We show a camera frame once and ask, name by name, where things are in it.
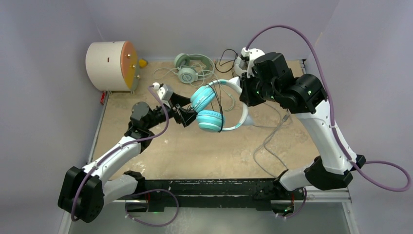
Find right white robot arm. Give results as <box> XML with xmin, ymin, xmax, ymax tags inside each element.
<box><xmin>240</xmin><ymin>49</ymin><xmax>366</xmax><ymax>198</ymax></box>

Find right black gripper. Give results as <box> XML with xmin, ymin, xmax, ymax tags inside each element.
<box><xmin>241</xmin><ymin>70</ymin><xmax>280</xmax><ymax>108</ymax></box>

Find white cylinder drum orange lid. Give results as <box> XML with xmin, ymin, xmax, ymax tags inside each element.
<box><xmin>85</xmin><ymin>40</ymin><xmax>139</xmax><ymax>93</ymax></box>

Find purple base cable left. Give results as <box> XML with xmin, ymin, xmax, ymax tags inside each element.
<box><xmin>125</xmin><ymin>189</ymin><xmax>179</xmax><ymax>228</ymax></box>

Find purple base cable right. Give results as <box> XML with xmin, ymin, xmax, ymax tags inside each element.
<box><xmin>276</xmin><ymin>187</ymin><xmax>308</xmax><ymax>220</ymax></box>

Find black headphones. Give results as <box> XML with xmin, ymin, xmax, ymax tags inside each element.
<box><xmin>214</xmin><ymin>48</ymin><xmax>238</xmax><ymax>74</ymax></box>

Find mint green headphones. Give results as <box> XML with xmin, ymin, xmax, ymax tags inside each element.
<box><xmin>152</xmin><ymin>53</ymin><xmax>236</xmax><ymax>112</ymax></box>

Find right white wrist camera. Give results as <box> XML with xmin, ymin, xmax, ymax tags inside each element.
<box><xmin>240</xmin><ymin>47</ymin><xmax>265</xmax><ymax>78</ymax></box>

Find yellow small object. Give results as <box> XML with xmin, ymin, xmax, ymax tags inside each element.
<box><xmin>138</xmin><ymin>59</ymin><xmax>148</xmax><ymax>68</ymax></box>

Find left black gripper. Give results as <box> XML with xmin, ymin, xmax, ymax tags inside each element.
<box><xmin>145</xmin><ymin>93</ymin><xmax>201</xmax><ymax>130</ymax></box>

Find white grey headphones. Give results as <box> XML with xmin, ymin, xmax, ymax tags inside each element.
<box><xmin>233</xmin><ymin>55</ymin><xmax>249</xmax><ymax>77</ymax></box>

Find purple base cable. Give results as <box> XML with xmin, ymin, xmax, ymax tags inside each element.
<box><xmin>276</xmin><ymin>187</ymin><xmax>308</xmax><ymax>220</ymax></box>
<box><xmin>125</xmin><ymin>189</ymin><xmax>179</xmax><ymax>228</ymax></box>

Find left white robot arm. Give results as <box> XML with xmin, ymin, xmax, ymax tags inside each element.
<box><xmin>57</xmin><ymin>91</ymin><xmax>196</xmax><ymax>223</ymax></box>

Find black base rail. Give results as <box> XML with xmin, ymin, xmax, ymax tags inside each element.
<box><xmin>121</xmin><ymin>171</ymin><xmax>305</xmax><ymax>213</ymax></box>

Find red clamp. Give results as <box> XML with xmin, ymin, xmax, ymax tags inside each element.
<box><xmin>100</xmin><ymin>91</ymin><xmax>107</xmax><ymax>105</ymax></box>

